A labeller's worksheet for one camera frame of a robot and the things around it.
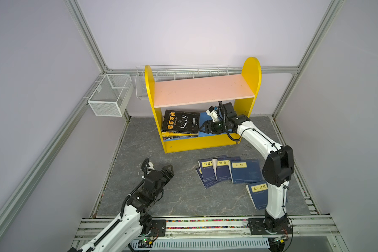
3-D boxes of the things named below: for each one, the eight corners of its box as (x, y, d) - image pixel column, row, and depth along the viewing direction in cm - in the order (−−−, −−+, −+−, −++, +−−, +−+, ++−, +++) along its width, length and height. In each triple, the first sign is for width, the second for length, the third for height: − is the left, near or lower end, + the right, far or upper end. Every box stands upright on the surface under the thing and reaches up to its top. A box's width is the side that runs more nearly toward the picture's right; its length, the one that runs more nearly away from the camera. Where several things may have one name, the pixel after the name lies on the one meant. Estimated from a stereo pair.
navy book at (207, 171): (196, 188, 88) (196, 185, 84) (196, 161, 98) (196, 158, 95) (218, 187, 88) (219, 184, 84) (216, 161, 98) (216, 158, 95)
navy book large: (231, 184, 89) (232, 181, 86) (228, 162, 98) (229, 159, 94) (262, 184, 89) (264, 181, 86) (256, 162, 98) (258, 159, 94)
